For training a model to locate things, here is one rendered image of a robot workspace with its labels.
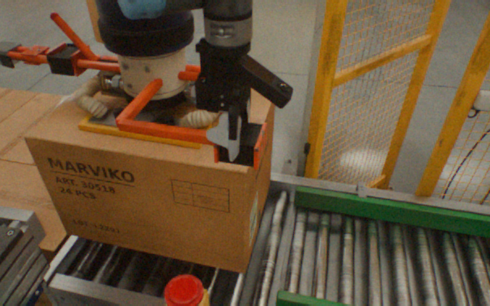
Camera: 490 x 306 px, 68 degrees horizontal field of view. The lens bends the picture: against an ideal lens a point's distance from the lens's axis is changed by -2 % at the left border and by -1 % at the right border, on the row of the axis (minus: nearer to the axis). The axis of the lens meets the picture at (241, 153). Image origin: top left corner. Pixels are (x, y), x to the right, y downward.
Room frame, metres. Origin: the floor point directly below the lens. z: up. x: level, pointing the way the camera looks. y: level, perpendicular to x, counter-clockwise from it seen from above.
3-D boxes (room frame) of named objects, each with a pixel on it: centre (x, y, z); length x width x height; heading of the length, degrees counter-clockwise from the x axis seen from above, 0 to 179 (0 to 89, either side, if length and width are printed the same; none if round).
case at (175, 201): (0.89, 0.23, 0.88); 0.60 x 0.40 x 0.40; 76
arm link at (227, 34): (0.57, 0.02, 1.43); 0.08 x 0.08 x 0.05
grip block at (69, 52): (0.95, 0.47, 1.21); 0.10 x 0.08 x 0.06; 166
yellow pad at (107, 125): (0.80, 0.25, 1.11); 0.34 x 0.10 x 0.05; 76
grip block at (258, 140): (0.57, 0.00, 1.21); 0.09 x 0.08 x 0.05; 166
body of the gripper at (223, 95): (0.57, 0.03, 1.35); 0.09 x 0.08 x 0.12; 76
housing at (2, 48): (1.01, 0.68, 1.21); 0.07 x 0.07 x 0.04; 76
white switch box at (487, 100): (1.05, -0.81, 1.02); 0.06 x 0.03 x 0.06; 77
